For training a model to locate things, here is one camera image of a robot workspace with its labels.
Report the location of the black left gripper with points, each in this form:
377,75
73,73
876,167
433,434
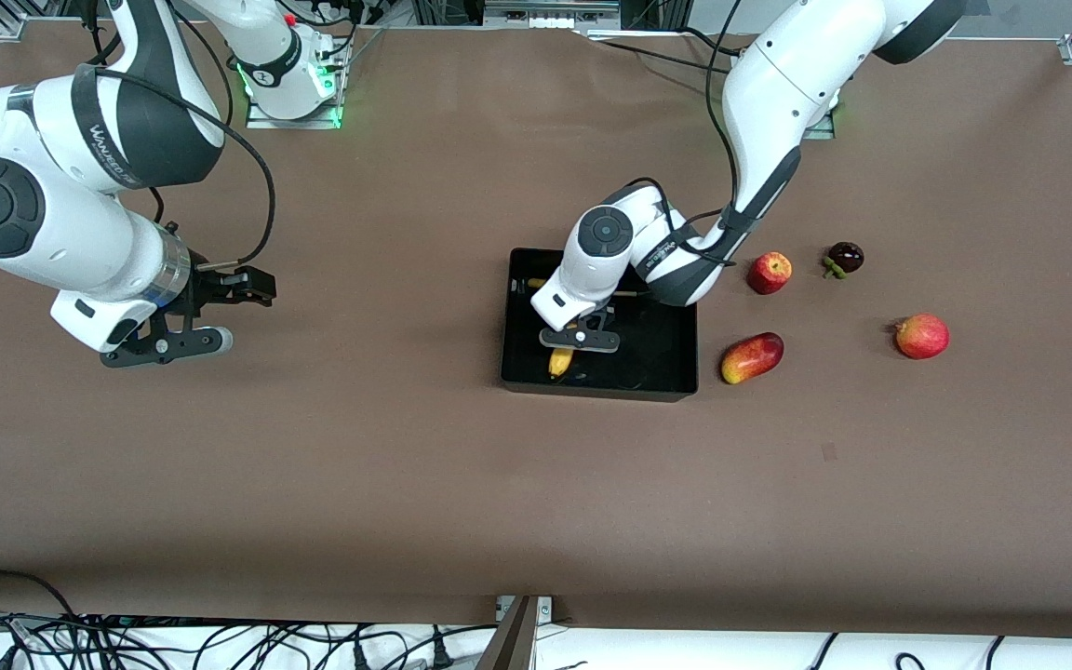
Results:
623,303

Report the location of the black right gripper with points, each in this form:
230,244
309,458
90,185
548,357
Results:
207,289

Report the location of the yellow banana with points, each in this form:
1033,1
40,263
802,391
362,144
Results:
560,363

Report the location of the black plastic box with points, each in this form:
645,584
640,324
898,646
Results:
657,358

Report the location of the small red apple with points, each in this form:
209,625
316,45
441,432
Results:
769,274

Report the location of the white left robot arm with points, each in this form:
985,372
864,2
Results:
778,84

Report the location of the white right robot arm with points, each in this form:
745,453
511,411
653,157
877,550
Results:
33,223

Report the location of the red yellow mango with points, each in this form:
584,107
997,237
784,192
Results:
752,358

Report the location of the dark purple mangosteen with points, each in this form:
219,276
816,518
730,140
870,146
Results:
845,256

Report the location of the brown table cover sheet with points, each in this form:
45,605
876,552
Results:
406,512

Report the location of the large red apple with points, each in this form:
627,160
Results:
922,337

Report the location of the dark slanted bar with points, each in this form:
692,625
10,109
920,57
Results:
513,642

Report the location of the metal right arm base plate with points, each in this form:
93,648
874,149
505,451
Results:
294,123

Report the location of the metal corner bracket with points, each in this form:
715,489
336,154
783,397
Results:
545,609

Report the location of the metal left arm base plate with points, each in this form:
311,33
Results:
824,130

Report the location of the aluminium frame rack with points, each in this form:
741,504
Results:
545,14

